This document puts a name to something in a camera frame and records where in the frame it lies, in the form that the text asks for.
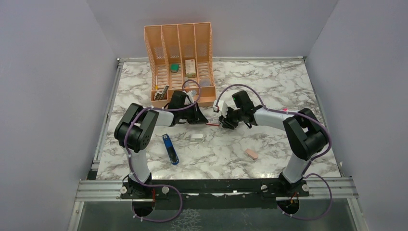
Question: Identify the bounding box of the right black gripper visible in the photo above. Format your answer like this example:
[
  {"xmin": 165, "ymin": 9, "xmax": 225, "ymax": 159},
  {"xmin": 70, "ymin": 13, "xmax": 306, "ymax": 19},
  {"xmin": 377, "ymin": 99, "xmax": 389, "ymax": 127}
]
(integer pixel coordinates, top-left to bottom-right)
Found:
[{"xmin": 219, "ymin": 105, "xmax": 244, "ymax": 129}]

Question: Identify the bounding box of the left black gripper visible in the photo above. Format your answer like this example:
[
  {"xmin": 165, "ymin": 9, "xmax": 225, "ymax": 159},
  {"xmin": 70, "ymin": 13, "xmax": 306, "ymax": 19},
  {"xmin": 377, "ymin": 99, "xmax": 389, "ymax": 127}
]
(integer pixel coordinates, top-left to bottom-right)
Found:
[{"xmin": 178, "ymin": 101, "xmax": 208, "ymax": 124}]

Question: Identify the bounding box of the red white staple box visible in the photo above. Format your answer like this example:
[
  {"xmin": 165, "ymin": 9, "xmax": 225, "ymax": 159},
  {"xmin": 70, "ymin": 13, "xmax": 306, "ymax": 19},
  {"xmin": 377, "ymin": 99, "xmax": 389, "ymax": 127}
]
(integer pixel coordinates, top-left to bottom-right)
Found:
[{"xmin": 206, "ymin": 118, "xmax": 220, "ymax": 127}]

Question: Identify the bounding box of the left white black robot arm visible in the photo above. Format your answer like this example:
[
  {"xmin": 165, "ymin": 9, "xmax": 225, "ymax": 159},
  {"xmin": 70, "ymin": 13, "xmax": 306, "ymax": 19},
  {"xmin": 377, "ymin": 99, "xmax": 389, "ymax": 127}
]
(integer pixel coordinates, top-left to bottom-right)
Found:
[{"xmin": 114, "ymin": 90, "xmax": 208, "ymax": 198}]

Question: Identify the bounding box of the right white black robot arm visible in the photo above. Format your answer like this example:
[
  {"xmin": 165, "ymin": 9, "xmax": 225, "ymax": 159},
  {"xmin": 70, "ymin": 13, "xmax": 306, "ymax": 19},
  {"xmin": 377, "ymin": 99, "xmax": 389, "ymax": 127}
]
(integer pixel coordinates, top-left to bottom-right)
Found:
[{"xmin": 213, "ymin": 90, "xmax": 330, "ymax": 196}]

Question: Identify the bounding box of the blue stapler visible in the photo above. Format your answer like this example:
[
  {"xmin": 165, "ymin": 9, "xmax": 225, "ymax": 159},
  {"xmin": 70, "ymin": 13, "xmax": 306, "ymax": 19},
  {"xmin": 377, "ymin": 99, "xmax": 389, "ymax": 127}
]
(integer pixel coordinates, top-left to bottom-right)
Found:
[{"xmin": 162, "ymin": 134, "xmax": 179, "ymax": 165}]

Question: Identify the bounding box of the clear round lid in organizer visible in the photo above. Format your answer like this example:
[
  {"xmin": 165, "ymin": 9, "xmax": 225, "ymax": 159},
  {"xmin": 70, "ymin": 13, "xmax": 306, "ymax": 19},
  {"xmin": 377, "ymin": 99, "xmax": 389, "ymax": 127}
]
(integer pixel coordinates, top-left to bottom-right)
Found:
[{"xmin": 199, "ymin": 78, "xmax": 211, "ymax": 87}]

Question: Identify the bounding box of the black white item in organizer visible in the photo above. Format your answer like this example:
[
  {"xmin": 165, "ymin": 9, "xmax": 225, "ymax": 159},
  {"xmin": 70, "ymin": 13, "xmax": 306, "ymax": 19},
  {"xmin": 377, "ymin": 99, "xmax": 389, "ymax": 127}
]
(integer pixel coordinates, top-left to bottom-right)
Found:
[{"xmin": 154, "ymin": 84, "xmax": 169, "ymax": 101}]

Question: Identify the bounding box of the white green box in organizer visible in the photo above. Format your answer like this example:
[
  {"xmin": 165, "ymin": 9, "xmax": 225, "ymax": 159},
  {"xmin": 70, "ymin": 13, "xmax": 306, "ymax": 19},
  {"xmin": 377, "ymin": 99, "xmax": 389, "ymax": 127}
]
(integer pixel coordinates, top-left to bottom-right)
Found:
[{"xmin": 185, "ymin": 59, "xmax": 197, "ymax": 78}]

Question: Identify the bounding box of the green object in organizer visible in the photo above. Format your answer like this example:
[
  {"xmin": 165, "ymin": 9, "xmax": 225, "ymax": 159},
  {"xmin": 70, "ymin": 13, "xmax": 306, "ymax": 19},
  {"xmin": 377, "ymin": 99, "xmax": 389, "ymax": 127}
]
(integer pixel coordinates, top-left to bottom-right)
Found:
[{"xmin": 170, "ymin": 63, "xmax": 180, "ymax": 73}]

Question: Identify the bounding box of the orange plastic desk organizer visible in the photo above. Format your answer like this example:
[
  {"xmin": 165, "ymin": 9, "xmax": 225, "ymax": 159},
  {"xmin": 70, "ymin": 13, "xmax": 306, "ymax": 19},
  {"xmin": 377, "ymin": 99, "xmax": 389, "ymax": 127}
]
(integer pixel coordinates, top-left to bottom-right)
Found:
[{"xmin": 144, "ymin": 22, "xmax": 216, "ymax": 107}]

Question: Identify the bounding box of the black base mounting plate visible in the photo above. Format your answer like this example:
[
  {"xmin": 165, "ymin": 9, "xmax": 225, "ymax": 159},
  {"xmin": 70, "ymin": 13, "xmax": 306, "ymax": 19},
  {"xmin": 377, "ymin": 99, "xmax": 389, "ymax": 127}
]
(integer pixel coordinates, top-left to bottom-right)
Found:
[{"xmin": 120, "ymin": 178, "xmax": 309, "ymax": 210}]

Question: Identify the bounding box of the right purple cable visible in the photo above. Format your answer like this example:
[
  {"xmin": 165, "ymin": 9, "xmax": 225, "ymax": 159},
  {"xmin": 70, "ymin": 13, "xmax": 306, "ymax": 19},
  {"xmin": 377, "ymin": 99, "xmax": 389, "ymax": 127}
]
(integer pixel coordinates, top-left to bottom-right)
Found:
[{"xmin": 215, "ymin": 84, "xmax": 333, "ymax": 221}]

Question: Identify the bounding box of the purple cable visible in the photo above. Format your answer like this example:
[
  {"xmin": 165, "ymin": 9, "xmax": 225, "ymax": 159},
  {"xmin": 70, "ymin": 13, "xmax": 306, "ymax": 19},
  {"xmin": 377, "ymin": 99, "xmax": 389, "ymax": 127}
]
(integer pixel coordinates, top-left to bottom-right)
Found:
[
  {"xmin": 123, "ymin": 79, "xmax": 202, "ymax": 223},
  {"xmin": 215, "ymin": 84, "xmax": 333, "ymax": 221}
]

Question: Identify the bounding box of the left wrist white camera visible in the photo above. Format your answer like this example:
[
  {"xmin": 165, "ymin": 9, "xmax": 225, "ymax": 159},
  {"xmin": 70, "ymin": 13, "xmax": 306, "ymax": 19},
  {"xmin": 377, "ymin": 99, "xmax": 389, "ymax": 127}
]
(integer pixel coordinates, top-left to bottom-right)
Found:
[{"xmin": 187, "ymin": 90, "xmax": 198, "ymax": 103}]

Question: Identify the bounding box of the wrist white camera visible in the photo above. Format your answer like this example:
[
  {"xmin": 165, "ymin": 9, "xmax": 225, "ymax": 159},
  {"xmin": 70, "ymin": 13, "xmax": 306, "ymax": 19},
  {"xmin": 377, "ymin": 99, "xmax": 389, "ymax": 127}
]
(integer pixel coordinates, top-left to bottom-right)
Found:
[
  {"xmin": 187, "ymin": 90, "xmax": 198, "ymax": 103},
  {"xmin": 213, "ymin": 100, "xmax": 228, "ymax": 117}
]

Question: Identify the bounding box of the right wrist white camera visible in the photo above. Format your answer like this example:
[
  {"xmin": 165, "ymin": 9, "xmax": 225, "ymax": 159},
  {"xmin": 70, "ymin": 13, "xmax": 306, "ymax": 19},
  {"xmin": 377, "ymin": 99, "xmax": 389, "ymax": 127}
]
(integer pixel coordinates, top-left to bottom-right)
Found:
[{"xmin": 213, "ymin": 100, "xmax": 228, "ymax": 117}]

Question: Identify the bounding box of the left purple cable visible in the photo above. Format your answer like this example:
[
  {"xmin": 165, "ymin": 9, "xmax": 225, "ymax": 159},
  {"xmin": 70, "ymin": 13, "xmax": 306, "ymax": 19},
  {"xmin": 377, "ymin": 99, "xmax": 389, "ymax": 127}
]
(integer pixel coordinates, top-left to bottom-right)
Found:
[{"xmin": 123, "ymin": 79, "xmax": 202, "ymax": 223}]

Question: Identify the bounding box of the aluminium frame rail front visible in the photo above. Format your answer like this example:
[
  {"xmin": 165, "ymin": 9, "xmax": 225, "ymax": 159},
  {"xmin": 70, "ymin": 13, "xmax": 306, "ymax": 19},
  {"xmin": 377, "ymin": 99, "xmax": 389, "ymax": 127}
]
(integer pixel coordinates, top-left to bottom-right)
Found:
[{"xmin": 75, "ymin": 177, "xmax": 359, "ymax": 202}]

